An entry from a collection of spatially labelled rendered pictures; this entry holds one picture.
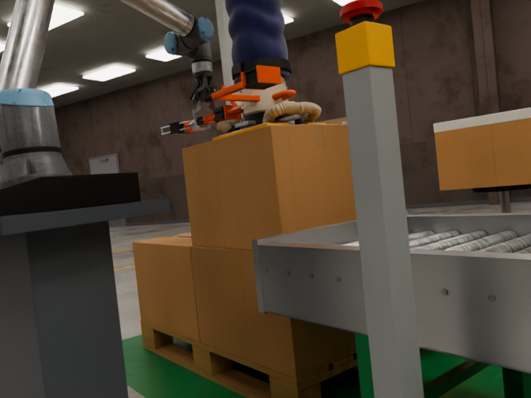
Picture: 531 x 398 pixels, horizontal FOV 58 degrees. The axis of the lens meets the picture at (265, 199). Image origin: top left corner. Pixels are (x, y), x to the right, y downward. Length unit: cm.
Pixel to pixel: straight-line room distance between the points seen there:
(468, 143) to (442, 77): 706
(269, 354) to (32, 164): 94
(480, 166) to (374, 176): 219
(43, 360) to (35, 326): 9
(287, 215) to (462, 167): 166
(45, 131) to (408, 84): 911
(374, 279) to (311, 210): 79
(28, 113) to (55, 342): 60
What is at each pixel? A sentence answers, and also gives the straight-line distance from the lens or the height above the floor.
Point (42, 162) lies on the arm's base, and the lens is 142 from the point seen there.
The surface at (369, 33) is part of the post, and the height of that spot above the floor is 98.
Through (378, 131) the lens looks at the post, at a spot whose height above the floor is 82.
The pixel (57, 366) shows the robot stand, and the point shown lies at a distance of 140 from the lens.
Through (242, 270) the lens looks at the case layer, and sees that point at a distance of 171.
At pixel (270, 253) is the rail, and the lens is 132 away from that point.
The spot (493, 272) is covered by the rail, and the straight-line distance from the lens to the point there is 92.
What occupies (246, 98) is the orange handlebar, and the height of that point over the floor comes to 107.
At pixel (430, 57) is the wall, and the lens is 1013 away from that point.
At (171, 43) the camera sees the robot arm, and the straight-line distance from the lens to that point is 212.
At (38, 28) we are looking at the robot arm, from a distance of 179.
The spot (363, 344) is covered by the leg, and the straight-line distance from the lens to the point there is 114.
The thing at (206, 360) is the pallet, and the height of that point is 8.
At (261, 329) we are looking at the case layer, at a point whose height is 27.
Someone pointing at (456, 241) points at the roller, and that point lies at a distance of 150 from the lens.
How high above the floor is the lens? 76
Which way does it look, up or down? 2 degrees down
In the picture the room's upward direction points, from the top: 6 degrees counter-clockwise
